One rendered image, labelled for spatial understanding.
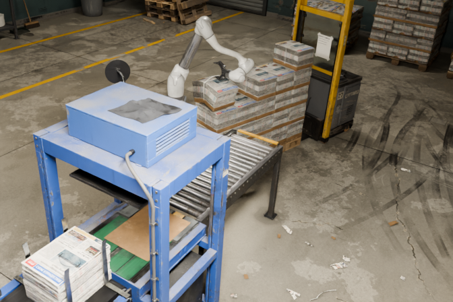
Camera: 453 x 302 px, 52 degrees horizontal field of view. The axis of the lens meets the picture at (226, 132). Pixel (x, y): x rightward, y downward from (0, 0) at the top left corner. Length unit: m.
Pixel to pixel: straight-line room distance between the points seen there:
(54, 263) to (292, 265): 2.21
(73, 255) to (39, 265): 0.18
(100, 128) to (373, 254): 2.88
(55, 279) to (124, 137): 0.81
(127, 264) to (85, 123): 0.92
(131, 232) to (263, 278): 1.35
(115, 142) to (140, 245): 0.84
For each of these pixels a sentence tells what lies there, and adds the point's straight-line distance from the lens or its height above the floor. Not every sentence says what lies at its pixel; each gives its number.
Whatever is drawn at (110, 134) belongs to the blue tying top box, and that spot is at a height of 1.67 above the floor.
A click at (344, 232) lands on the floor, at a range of 4.71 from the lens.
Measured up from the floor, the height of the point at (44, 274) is 1.06.
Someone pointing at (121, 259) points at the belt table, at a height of 0.80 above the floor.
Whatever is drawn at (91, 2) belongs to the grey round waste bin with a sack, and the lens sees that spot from 11.40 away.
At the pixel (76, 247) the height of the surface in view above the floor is 1.06.
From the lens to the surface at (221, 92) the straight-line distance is 4.57.
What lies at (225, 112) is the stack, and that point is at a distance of 4.76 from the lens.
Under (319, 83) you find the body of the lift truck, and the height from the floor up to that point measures 0.71.
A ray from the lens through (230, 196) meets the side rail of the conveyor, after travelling 3.58.
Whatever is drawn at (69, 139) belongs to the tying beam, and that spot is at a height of 1.55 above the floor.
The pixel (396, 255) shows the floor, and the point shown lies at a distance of 4.64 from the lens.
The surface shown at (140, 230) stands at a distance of 3.24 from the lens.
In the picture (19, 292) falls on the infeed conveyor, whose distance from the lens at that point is 2.99.
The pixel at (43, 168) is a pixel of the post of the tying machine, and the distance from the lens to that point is 3.00.
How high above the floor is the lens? 2.89
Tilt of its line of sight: 28 degrees down
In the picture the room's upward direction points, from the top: 4 degrees clockwise
